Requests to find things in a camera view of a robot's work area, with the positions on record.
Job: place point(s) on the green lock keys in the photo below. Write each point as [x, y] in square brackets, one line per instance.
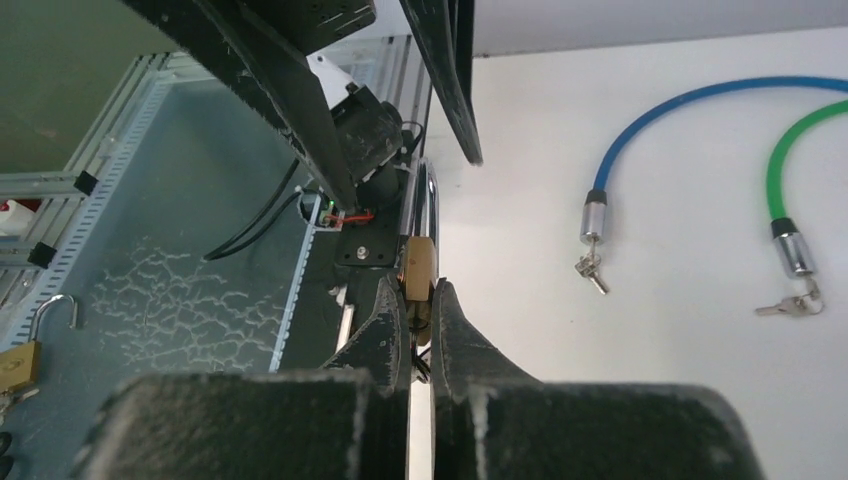
[804, 305]

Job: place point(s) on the white cable duct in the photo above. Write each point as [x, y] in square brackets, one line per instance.
[36, 263]

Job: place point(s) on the blue lock keys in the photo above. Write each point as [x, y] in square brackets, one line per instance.
[588, 267]

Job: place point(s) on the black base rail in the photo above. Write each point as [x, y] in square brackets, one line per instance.
[338, 270]

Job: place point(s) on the blue cable lock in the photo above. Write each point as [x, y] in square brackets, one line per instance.
[595, 204]

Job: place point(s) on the green cable lock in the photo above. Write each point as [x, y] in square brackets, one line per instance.
[806, 192]

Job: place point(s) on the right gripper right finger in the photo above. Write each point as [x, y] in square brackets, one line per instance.
[461, 355]

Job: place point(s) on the brass padlock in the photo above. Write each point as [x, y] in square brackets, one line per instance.
[20, 364]
[419, 272]

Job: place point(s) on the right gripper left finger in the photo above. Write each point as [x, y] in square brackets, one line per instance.
[382, 345]

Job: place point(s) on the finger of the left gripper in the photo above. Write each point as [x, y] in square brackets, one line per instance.
[444, 33]
[259, 50]

